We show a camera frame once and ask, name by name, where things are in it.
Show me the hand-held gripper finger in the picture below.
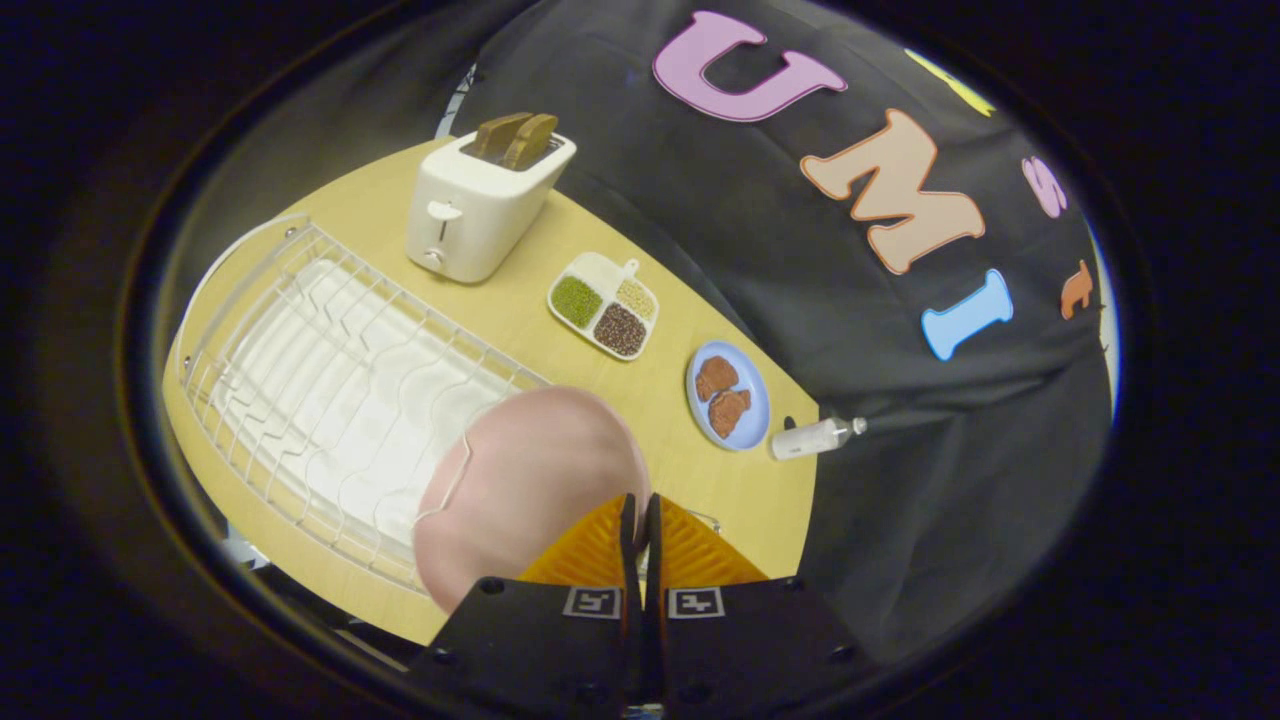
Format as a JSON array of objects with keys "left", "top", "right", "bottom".
[
  {"left": 640, "top": 493, "right": 869, "bottom": 712},
  {"left": 408, "top": 493, "right": 641, "bottom": 712}
]

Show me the pink plate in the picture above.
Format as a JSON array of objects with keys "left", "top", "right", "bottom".
[{"left": 413, "top": 386, "right": 653, "bottom": 614}]

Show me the white wire dish rack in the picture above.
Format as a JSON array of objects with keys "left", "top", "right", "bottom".
[{"left": 176, "top": 214, "right": 553, "bottom": 597}]

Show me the blue plate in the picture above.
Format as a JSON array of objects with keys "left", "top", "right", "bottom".
[{"left": 685, "top": 340, "right": 772, "bottom": 453}]

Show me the brown meat piece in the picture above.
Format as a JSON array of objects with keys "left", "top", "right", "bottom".
[
  {"left": 707, "top": 389, "right": 753, "bottom": 440},
  {"left": 695, "top": 356, "right": 741, "bottom": 403}
]

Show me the small white bottle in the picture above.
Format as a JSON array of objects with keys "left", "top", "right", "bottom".
[{"left": 770, "top": 416, "right": 869, "bottom": 462}]

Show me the white divided tray with beans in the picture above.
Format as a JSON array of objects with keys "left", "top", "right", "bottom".
[{"left": 546, "top": 251, "right": 661, "bottom": 362}]

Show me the black backdrop cloth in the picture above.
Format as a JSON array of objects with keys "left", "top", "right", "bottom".
[{"left": 450, "top": 0, "right": 1119, "bottom": 666}]

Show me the white toaster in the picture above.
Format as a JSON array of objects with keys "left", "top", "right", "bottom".
[{"left": 405, "top": 130, "right": 578, "bottom": 285}]

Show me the brown toast slice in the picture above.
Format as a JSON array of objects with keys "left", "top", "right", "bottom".
[
  {"left": 472, "top": 112, "right": 534, "bottom": 162},
  {"left": 503, "top": 113, "right": 560, "bottom": 172}
]

